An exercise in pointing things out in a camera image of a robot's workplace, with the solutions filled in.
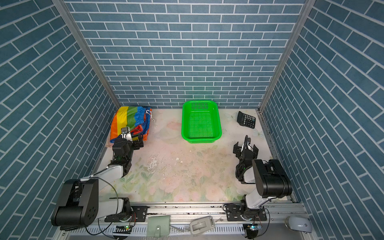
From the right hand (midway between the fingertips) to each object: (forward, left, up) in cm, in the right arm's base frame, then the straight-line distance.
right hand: (246, 142), depth 91 cm
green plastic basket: (+21, +30, -8) cm, 37 cm away
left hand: (-4, +69, +7) cm, 69 cm away
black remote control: (-50, +85, -3) cm, 99 cm away
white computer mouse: (-40, -18, -2) cm, 44 cm away
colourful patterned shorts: (+9, +71, +6) cm, 72 cm away
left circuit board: (-48, +62, -11) cm, 79 cm away
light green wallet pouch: (-46, +45, -6) cm, 65 cm away
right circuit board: (-44, 0, -11) cm, 45 cm away
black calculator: (+24, -4, -6) cm, 26 cm away
